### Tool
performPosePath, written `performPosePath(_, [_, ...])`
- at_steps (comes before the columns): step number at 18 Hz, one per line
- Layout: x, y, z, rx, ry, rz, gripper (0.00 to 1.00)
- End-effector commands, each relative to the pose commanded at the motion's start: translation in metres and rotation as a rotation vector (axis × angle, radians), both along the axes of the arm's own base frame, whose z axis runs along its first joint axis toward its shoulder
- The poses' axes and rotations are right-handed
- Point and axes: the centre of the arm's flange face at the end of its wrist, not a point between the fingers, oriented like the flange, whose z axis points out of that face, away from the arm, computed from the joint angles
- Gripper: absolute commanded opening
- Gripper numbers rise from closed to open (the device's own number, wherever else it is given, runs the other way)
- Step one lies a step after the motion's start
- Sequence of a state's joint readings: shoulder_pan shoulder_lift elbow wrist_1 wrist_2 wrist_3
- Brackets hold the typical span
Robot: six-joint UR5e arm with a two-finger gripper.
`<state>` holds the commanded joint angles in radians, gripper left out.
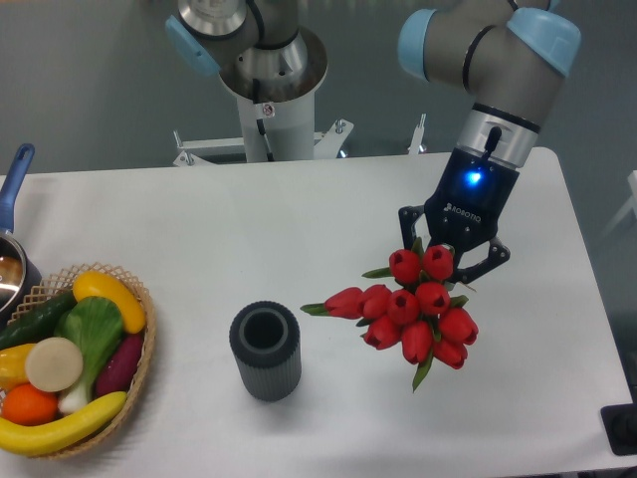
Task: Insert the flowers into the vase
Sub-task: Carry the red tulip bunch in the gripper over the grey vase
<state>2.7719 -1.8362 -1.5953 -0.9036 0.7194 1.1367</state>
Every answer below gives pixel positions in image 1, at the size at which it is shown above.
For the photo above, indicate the white frame at right edge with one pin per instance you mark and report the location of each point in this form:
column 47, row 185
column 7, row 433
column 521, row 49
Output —
column 624, row 217

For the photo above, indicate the woven wicker basket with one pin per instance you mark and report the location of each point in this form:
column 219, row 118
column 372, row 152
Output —
column 63, row 281

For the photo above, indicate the dark grey ribbed vase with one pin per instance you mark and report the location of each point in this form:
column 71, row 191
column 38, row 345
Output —
column 265, row 339

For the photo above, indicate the yellow bell pepper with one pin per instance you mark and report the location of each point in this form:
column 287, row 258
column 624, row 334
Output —
column 13, row 366

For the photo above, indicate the purple sweet potato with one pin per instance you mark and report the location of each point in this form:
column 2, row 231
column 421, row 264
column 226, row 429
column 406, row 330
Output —
column 120, row 369

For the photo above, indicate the red tulip bouquet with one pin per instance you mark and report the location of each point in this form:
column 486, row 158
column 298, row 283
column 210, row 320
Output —
column 420, row 315

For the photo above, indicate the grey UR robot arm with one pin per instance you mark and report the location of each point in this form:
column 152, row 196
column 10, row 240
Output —
column 512, row 57

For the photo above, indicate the orange fruit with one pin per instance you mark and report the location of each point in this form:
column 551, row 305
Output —
column 29, row 406

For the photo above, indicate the green bok choy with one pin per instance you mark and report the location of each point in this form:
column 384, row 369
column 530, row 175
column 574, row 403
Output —
column 95, row 326

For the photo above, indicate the blue handled saucepan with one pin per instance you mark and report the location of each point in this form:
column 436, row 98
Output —
column 18, row 274

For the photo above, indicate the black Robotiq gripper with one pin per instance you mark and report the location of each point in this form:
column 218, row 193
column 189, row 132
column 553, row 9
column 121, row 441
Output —
column 463, row 212

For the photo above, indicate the yellow banana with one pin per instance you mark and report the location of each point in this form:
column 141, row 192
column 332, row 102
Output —
column 57, row 435

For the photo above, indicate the dark green cucumber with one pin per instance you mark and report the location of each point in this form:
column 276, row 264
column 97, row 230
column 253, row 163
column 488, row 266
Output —
column 39, row 323

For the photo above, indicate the black device at table edge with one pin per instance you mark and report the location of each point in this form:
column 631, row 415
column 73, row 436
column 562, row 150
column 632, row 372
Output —
column 620, row 427

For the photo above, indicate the beige round disc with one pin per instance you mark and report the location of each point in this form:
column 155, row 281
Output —
column 54, row 364

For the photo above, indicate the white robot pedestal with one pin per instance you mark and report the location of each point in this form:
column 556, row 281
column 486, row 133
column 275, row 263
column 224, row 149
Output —
column 270, row 132

